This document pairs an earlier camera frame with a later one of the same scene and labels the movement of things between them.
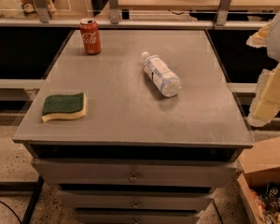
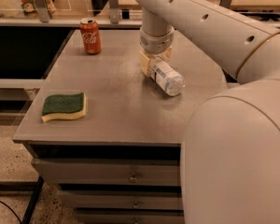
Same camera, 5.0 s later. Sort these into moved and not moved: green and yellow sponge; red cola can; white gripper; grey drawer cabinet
Moved: white gripper
Not moved: grey drawer cabinet; red cola can; green and yellow sponge
